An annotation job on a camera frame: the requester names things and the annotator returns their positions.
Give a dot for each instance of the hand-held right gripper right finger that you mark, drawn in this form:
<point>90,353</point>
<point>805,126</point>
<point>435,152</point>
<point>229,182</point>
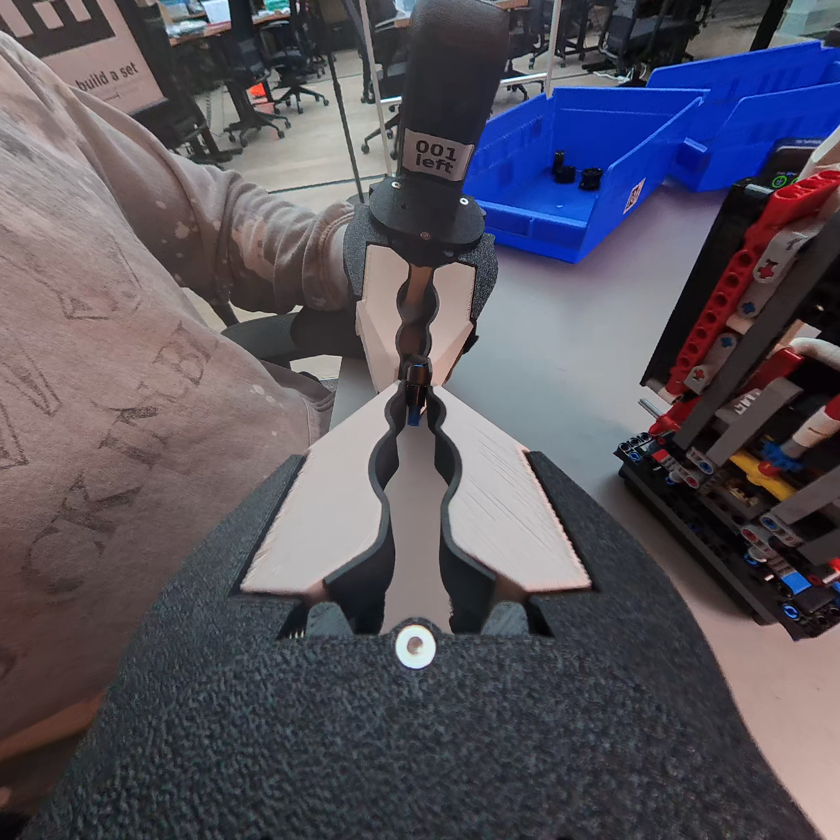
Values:
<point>512,518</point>

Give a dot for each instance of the small black wheel hub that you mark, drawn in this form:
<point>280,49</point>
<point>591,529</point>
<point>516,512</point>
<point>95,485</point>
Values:
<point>590,178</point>
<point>563,167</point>

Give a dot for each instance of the toy brick race car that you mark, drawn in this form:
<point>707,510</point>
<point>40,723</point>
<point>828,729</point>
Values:
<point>754,394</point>

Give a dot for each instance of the black and blue brick piece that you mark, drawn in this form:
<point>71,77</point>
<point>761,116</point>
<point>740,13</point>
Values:
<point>416,380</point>

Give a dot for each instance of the light grey desk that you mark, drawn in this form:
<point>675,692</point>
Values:
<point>558,367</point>

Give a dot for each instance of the blue storage bin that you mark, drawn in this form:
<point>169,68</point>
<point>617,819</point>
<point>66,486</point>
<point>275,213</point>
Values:
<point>754,138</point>
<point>741,72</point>
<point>544,216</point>

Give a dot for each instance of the fiducial marker sign board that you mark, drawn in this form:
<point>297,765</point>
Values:
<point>85,65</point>

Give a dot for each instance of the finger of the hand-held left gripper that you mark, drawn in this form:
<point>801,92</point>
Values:
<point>453,308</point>
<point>377,308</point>

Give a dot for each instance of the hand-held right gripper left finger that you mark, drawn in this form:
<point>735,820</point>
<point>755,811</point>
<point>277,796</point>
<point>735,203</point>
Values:
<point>315,518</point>

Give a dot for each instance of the person's left forearm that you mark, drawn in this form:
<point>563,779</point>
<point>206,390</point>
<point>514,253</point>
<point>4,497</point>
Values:
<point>262,249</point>

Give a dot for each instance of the person's torso in bleached hoodie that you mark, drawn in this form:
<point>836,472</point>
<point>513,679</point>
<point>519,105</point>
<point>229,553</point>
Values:
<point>98,394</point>

